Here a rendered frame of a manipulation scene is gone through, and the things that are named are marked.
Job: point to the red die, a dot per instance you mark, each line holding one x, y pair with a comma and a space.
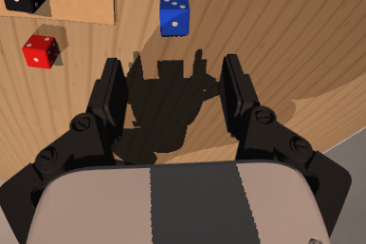
40, 51

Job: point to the blue die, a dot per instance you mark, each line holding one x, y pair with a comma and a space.
174, 17

